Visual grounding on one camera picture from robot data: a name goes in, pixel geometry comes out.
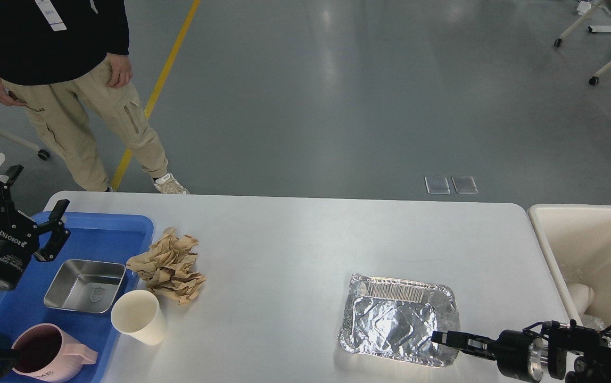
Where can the white rolling chair base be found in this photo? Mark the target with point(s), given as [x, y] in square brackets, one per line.
[603, 32]

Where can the person's left hand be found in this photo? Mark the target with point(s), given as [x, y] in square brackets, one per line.
[121, 70]

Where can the cream plastic bin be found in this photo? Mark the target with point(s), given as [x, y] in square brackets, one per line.
[576, 243]

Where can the aluminium foil tray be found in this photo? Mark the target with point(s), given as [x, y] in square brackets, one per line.
[396, 318]

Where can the brown paper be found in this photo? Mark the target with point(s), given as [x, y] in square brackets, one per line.
[168, 267]

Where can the clear plastic bag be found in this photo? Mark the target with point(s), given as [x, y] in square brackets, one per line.
[592, 322]

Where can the clear floor plate right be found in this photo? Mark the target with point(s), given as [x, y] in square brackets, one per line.
[465, 185]

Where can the blue plastic tray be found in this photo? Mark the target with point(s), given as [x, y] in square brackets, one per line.
[93, 236]

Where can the cream paper cup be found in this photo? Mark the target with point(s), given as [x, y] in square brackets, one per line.
[139, 315]

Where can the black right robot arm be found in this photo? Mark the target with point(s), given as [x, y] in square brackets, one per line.
[568, 352]

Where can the clear floor plate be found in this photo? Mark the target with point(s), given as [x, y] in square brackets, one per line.
[437, 185]
[465, 185]

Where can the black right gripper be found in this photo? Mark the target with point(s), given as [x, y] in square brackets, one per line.
[518, 355]

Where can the clear floor plate left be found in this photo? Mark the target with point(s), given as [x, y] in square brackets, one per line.
[437, 185]

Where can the person in black top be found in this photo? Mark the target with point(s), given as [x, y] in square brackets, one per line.
[53, 58]

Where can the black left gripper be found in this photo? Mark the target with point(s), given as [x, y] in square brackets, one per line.
[19, 233]

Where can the square steel tray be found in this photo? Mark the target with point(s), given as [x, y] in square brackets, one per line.
[86, 286]

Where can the pink mug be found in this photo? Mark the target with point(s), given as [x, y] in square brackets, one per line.
[48, 353]

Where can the person's right hand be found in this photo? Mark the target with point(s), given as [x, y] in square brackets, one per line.
[6, 99]

